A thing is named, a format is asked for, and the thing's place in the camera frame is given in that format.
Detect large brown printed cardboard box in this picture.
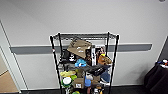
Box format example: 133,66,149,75
66,36,94,60

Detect white box dark print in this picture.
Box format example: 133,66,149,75
89,44,106,66

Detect light blue toy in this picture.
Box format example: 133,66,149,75
74,58,88,68

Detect black bag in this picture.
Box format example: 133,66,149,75
59,49,74,64

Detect orange plush toy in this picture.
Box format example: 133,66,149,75
97,53,113,67

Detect plain brown cardboard box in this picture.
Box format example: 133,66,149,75
91,75,101,86

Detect yellow green toy bowls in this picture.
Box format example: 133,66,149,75
59,69,78,88

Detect dark blue bag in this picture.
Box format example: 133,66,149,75
99,69,112,84

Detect cardboard box white label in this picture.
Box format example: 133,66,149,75
71,78,86,90

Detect orange yellow toy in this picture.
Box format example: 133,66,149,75
93,85,103,94

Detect colourful item pile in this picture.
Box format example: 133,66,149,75
154,59,168,69

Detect black jacket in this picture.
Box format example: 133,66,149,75
143,63,168,94

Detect black wire shelf rack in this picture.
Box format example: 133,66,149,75
49,31,121,94

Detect white door frame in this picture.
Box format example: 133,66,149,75
0,19,28,91

